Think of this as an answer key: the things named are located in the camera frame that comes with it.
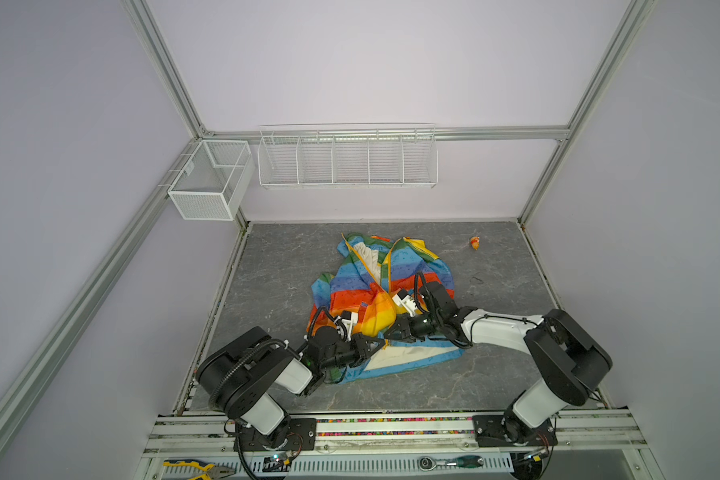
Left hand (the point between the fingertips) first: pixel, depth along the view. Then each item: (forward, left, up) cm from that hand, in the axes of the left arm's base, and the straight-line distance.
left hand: (386, 349), depth 81 cm
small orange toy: (+41, -38, -6) cm, 56 cm away
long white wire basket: (+58, +8, +23) cm, 63 cm away
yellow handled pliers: (-24, +43, -5) cm, 50 cm away
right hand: (+3, 0, 0) cm, 3 cm away
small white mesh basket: (+54, +55, +17) cm, 78 cm away
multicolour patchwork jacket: (+28, +3, -3) cm, 29 cm away
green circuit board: (-23, +29, -9) cm, 38 cm away
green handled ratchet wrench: (-26, -18, -5) cm, 32 cm away
